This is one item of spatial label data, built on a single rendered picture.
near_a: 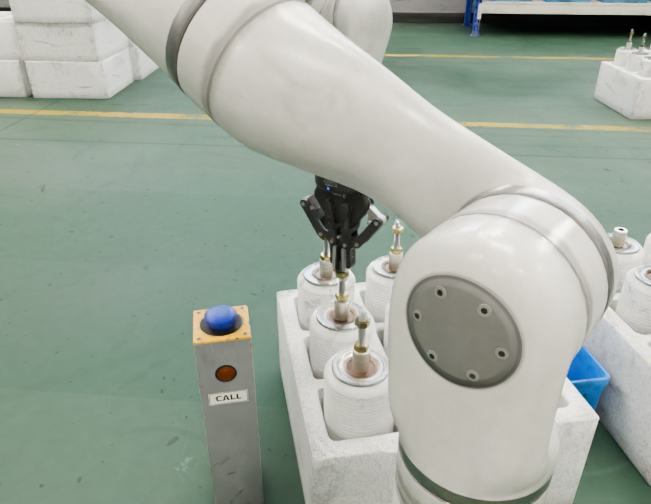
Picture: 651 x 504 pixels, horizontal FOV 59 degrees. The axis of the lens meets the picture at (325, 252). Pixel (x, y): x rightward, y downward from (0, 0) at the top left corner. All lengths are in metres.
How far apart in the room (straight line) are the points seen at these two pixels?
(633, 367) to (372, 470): 0.47
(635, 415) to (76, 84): 2.86
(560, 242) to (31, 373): 1.11
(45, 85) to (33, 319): 2.06
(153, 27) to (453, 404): 0.27
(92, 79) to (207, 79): 2.88
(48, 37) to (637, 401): 2.93
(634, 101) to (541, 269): 2.74
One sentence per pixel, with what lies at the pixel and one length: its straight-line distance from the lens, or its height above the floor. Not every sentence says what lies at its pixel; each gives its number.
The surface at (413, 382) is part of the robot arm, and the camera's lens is 0.31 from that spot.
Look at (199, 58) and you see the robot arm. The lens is 0.35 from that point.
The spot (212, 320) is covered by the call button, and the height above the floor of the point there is 0.33.
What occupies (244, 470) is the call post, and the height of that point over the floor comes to 0.08.
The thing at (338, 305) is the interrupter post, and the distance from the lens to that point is 0.83.
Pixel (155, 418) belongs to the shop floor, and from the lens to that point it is 1.10.
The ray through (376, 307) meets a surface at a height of 0.19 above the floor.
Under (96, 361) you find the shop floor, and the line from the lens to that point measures 1.25.
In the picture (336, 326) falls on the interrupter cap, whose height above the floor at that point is 0.25.
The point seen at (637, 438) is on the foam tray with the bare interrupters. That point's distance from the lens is 1.07.
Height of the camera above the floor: 0.75
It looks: 29 degrees down
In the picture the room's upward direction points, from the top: straight up
